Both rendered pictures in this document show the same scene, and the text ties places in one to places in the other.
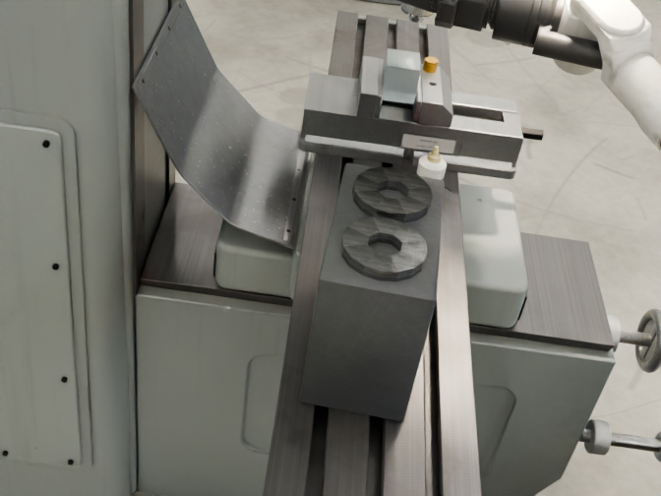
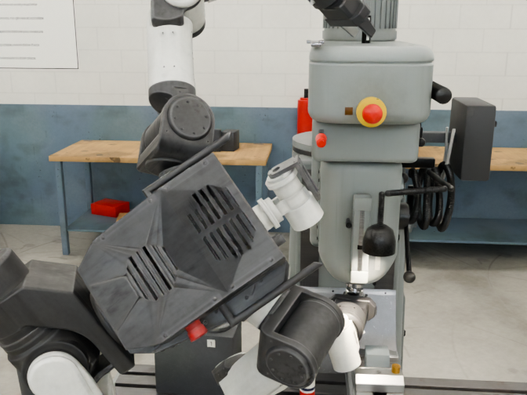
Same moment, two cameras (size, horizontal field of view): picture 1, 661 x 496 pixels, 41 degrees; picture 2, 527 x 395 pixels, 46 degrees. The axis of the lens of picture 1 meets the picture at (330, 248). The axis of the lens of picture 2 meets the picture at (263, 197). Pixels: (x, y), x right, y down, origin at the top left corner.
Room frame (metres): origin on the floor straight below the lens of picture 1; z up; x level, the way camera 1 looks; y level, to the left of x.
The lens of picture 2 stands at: (1.13, -1.59, 1.93)
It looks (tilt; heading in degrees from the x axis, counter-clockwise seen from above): 15 degrees down; 96
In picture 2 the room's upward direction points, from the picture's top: straight up
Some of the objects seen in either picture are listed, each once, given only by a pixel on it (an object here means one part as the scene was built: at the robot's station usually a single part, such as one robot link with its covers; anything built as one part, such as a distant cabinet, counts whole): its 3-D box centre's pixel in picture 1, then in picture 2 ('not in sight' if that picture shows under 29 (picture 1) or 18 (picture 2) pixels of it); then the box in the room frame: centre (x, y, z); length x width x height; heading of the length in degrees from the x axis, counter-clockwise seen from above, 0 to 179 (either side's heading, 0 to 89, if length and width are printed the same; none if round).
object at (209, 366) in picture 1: (357, 376); not in sight; (1.20, -0.09, 0.45); 0.80 x 0.30 x 0.60; 92
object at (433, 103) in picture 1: (432, 94); (378, 379); (1.27, -0.12, 1.04); 0.12 x 0.06 x 0.04; 3
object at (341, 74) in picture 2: not in sight; (363, 77); (1.20, -0.05, 1.81); 0.47 x 0.26 x 0.16; 92
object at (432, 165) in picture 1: (429, 178); (307, 387); (1.09, -0.13, 1.01); 0.04 x 0.04 x 0.11
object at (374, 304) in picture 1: (375, 283); (198, 352); (0.78, -0.06, 1.05); 0.22 x 0.12 x 0.20; 178
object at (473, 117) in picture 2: not in sight; (471, 137); (1.53, 0.24, 1.62); 0.20 x 0.09 x 0.21; 92
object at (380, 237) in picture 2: not in sight; (379, 237); (1.24, -0.27, 1.48); 0.07 x 0.07 x 0.06
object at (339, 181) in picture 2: not in sight; (358, 214); (1.20, -0.06, 1.47); 0.21 x 0.19 x 0.32; 2
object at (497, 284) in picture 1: (373, 229); not in sight; (1.20, -0.07, 0.81); 0.50 x 0.35 x 0.12; 92
